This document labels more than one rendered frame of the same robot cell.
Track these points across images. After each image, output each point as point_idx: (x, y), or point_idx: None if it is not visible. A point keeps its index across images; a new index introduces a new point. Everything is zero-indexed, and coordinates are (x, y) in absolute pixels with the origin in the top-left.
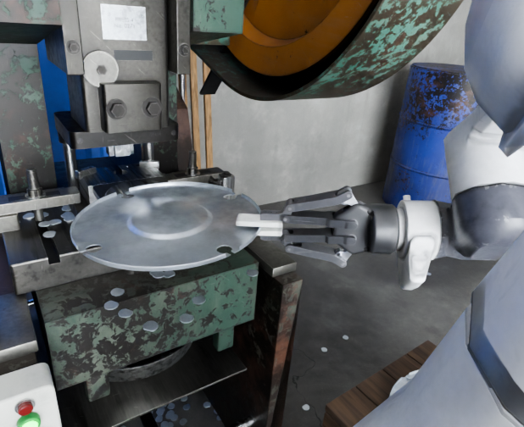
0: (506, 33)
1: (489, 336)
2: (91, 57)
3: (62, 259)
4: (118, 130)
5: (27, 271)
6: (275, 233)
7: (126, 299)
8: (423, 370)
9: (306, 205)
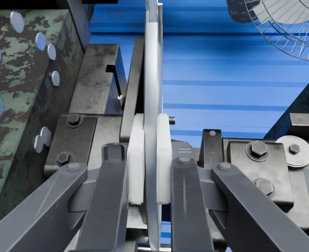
0: None
1: None
2: (304, 143)
3: (107, 73)
4: (232, 150)
5: (107, 51)
6: (138, 145)
7: (46, 69)
8: None
9: (254, 196)
